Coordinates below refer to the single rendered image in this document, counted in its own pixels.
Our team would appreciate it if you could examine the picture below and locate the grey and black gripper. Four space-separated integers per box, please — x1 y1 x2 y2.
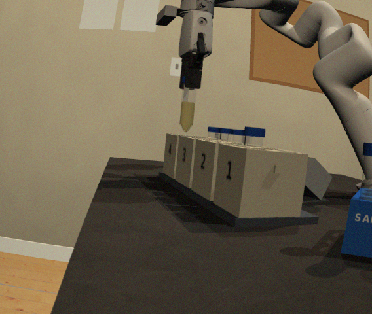
179 10 214 89

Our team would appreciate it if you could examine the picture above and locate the blue tube rack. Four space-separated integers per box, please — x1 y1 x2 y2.
341 189 372 258

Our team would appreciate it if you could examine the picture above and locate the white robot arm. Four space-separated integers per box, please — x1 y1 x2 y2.
155 0 372 170

